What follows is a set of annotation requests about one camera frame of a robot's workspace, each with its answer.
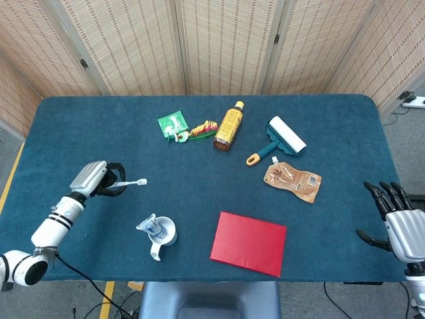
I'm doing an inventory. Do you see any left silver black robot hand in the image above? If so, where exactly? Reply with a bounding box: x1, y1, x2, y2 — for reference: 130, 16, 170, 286
68, 160, 128, 197

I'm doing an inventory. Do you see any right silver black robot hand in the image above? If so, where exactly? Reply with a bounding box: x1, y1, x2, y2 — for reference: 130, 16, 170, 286
355, 181, 425, 264

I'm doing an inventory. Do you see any white toothbrush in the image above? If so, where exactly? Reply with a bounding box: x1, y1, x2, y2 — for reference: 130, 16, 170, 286
108, 178, 148, 190

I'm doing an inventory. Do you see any blue white toothpaste tube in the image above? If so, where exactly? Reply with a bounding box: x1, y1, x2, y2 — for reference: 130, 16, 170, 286
135, 213, 169, 240

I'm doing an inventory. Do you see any blue tablecloth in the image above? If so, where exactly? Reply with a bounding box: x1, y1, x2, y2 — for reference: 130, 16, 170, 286
0, 94, 408, 283

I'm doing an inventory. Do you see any green spout pouch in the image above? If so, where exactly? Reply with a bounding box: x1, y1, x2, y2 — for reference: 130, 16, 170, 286
157, 110, 190, 144

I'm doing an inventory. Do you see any brown spout pouch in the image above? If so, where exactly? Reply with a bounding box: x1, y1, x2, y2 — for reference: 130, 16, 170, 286
263, 156, 323, 204

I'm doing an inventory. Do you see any red yellow green tassel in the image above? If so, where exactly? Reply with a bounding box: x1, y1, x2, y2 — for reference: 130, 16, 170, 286
187, 119, 219, 142

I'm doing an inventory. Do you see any white power strip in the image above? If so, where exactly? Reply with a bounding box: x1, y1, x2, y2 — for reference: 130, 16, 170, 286
402, 96, 425, 109

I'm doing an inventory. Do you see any woven bamboo folding screen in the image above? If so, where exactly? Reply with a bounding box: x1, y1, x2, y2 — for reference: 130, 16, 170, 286
0, 0, 425, 140

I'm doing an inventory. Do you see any brown bottle with yellow label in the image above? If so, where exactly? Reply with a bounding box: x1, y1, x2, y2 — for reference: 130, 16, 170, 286
212, 100, 245, 154

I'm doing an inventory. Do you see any teal lint roller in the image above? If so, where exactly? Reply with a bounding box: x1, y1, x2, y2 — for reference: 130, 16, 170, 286
246, 116, 307, 167

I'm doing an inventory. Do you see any red flat book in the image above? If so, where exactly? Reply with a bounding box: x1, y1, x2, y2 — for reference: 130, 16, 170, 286
209, 211, 288, 278

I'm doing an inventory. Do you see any blue grey chair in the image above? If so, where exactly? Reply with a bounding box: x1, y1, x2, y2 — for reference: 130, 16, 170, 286
138, 281, 282, 319

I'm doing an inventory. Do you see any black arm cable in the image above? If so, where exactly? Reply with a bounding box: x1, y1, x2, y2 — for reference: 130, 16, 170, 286
54, 254, 133, 319

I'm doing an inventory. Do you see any black floor cable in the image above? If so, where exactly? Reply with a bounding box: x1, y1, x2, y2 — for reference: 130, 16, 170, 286
323, 282, 353, 319

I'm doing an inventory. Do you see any white cup with handle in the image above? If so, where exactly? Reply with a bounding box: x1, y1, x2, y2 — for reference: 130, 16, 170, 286
147, 215, 178, 263

